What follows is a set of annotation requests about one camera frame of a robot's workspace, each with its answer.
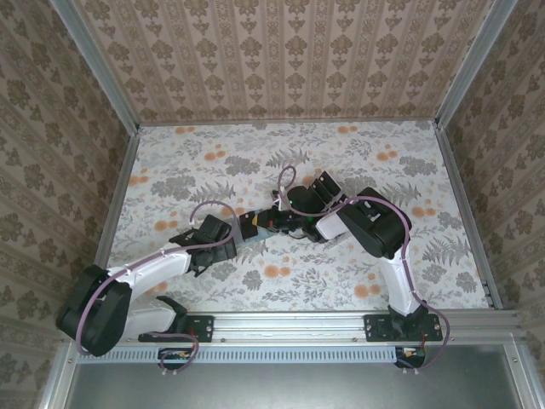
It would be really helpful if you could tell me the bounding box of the black controller box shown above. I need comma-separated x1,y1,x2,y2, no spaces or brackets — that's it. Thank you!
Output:
393,345,427,370
158,347,193,371

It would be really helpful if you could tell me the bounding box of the grey metal sheet panel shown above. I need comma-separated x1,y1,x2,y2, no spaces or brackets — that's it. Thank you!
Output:
67,343,527,409

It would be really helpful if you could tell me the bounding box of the floral patterned table cover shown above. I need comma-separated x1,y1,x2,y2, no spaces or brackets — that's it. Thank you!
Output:
95,120,491,313

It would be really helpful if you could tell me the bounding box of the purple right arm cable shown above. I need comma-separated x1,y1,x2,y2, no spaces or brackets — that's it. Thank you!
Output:
278,164,452,377

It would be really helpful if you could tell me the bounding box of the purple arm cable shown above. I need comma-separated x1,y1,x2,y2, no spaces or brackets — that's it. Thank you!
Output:
77,199,240,378
278,164,452,377

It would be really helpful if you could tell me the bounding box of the aluminium back rail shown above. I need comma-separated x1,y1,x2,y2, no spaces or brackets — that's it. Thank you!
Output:
138,117,439,127

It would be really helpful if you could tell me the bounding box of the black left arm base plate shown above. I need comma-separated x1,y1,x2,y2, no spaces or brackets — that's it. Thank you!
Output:
138,314,214,343

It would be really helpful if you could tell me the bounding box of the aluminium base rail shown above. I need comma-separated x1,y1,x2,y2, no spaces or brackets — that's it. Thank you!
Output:
127,309,521,343

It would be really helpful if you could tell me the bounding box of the aluminium side rail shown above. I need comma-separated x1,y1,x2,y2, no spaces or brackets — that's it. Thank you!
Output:
92,124,142,274
433,123,503,310

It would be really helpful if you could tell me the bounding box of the white slotted cable duct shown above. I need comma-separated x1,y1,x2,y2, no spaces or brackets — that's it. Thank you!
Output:
112,348,399,364

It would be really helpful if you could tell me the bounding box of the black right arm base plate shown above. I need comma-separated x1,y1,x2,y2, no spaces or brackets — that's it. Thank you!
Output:
364,313,443,343

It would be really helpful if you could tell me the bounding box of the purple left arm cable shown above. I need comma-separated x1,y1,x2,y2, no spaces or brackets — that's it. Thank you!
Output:
77,199,240,378

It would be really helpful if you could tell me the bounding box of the aluminium corner post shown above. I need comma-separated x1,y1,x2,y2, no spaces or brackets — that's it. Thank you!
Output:
436,0,510,129
49,0,141,133

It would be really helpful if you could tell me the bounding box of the aluminium lower frame rail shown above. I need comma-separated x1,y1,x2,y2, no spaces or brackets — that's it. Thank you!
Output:
40,353,80,409
504,336,540,409

